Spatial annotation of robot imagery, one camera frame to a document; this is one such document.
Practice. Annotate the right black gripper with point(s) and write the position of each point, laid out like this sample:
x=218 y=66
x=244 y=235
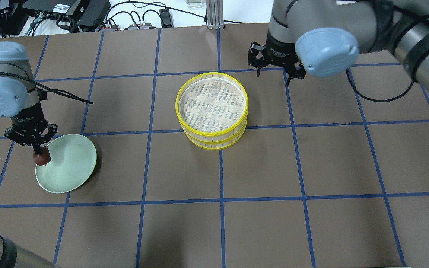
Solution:
x=279 y=53

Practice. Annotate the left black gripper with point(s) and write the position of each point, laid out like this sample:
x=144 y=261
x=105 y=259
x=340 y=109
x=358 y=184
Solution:
x=27 y=123

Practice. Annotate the brown steamed bun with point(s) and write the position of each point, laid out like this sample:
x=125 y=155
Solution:
x=42 y=159

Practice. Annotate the yellow steamer layer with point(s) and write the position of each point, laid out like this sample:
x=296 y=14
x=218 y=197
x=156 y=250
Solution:
x=215 y=142
x=212 y=104

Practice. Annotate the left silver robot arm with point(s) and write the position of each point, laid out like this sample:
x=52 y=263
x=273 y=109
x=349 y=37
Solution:
x=20 y=100

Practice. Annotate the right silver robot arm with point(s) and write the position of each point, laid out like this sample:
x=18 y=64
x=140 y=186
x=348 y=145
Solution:
x=322 y=38

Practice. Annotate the light green plate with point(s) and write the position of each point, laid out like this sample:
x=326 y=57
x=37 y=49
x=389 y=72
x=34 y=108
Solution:
x=73 y=159

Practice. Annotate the white power strip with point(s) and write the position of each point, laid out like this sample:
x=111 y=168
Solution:
x=116 y=27

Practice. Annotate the aluminium frame post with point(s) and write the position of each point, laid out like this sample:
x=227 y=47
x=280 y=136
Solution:
x=214 y=14

